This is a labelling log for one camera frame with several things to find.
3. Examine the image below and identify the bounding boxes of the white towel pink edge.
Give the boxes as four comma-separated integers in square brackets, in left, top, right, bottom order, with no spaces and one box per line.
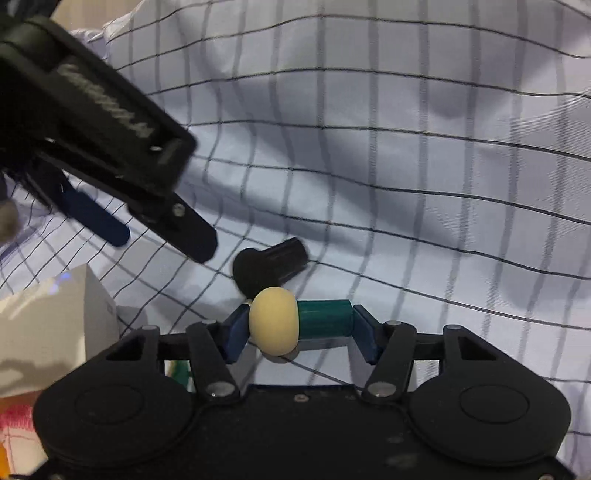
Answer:
[0,401,40,476]

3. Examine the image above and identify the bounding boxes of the black peg doll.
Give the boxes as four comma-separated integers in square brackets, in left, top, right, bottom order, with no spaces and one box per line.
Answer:
[232,237,309,298]

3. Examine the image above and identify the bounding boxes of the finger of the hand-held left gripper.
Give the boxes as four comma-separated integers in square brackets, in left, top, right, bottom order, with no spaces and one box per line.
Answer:
[62,189,131,247]
[129,191,219,265]

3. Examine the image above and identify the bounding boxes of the checked light blue cloth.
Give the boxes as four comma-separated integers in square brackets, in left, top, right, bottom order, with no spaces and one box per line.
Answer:
[0,0,591,480]

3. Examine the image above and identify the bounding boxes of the white cardboard box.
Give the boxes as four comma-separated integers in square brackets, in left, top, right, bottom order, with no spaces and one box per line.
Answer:
[0,264,122,398]

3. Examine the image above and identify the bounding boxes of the teal peg doll cream head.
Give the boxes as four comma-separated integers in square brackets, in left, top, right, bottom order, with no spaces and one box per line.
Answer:
[248,286,354,357]

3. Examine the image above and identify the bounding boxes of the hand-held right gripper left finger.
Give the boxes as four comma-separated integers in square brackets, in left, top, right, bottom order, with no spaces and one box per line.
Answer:
[104,302,252,404]

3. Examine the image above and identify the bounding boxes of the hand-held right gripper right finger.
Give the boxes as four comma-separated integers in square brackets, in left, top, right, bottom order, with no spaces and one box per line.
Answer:
[351,305,492,406]

